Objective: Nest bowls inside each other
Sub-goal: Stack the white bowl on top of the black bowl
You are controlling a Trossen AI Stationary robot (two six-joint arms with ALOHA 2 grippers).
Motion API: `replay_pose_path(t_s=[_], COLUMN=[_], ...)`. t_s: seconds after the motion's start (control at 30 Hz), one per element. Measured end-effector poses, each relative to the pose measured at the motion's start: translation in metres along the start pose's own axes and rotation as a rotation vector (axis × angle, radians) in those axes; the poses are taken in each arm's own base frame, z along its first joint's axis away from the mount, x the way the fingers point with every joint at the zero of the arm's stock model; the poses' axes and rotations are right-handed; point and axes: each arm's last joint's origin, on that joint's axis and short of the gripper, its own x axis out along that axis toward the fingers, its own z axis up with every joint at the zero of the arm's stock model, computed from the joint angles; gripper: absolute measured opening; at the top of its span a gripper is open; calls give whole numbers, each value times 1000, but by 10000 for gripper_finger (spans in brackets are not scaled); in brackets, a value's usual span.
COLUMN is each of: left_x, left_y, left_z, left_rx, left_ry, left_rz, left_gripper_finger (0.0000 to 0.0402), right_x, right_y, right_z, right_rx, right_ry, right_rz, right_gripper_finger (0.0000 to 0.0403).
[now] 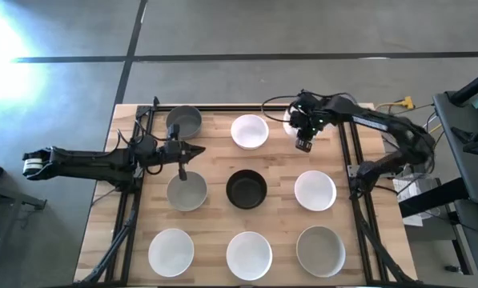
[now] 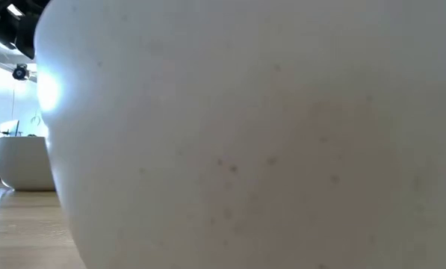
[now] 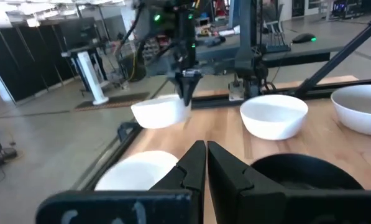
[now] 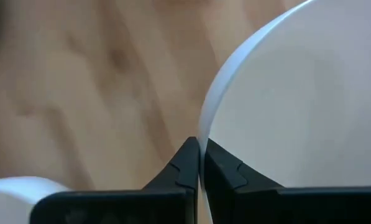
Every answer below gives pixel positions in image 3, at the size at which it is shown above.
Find white tower fan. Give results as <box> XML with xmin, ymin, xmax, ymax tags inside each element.
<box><xmin>76</xmin><ymin>51</ymin><xmax>110</xmax><ymax>106</ymax></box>

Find black aluminium frame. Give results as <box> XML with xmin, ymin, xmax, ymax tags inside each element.
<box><xmin>73</xmin><ymin>12</ymin><xmax>371</xmax><ymax>191</ymax></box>

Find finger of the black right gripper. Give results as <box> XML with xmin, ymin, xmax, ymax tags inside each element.
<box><xmin>175</xmin><ymin>77</ymin><xmax>189</xmax><ymax>105</ymax></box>
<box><xmin>188</xmin><ymin>77</ymin><xmax>202</xmax><ymax>106</ymax></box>

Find black bowl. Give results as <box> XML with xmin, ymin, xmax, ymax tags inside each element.
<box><xmin>250</xmin><ymin>153</ymin><xmax>365</xmax><ymax>190</ymax></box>

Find black computer mouse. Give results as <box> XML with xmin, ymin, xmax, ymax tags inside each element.
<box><xmin>291</xmin><ymin>32</ymin><xmax>318</xmax><ymax>44</ymax></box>

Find black equipment box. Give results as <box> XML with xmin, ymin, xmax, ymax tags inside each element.
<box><xmin>119</xmin><ymin>51</ymin><xmax>147</xmax><ymax>82</ymax></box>

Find red parts bin rack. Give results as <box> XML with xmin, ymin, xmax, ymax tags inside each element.
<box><xmin>141</xmin><ymin>34</ymin><xmax>170</xmax><ymax>62</ymax></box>

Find grey office chair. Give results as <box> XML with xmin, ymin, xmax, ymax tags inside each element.
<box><xmin>262</xmin><ymin>2</ymin><xmax>287</xmax><ymax>47</ymax></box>

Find white bowl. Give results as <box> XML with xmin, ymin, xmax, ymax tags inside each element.
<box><xmin>131</xmin><ymin>94</ymin><xmax>192</xmax><ymax>130</ymax></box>
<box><xmin>94</xmin><ymin>150</ymin><xmax>180</xmax><ymax>191</ymax></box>
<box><xmin>240</xmin><ymin>94</ymin><xmax>309</xmax><ymax>141</ymax></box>

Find standing desk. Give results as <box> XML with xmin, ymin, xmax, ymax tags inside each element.
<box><xmin>60</xmin><ymin>43</ymin><xmax>109</xmax><ymax>94</ymax></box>

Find black striped floor mat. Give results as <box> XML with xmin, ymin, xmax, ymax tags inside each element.
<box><xmin>75</xmin><ymin>91</ymin><xmax>151</xmax><ymax>112</ymax></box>

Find black floor cable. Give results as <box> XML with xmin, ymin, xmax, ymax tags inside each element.
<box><xmin>0</xmin><ymin>124</ymin><xmax>18</xmax><ymax>170</ymax></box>

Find dark grey desk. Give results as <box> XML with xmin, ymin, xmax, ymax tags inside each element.
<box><xmin>194</xmin><ymin>34</ymin><xmax>344</xmax><ymax>68</ymax></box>

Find black partition panels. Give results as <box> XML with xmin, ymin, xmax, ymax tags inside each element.
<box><xmin>0</xmin><ymin>24</ymin><xmax>77</xmax><ymax>103</ymax></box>

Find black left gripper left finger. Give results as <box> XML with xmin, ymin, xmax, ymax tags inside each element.
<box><xmin>35</xmin><ymin>139</ymin><xmax>207</xmax><ymax>224</ymax></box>

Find pale grey bowl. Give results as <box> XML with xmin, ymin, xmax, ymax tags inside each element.
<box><xmin>330</xmin><ymin>84</ymin><xmax>371</xmax><ymax>137</ymax></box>

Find black table clamp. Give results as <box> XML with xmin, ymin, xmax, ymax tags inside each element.
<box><xmin>116</xmin><ymin>121</ymin><xmax>142</xmax><ymax>142</ymax></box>

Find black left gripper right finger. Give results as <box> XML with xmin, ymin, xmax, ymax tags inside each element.
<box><xmin>207</xmin><ymin>140</ymin><xmax>371</xmax><ymax>224</ymax></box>

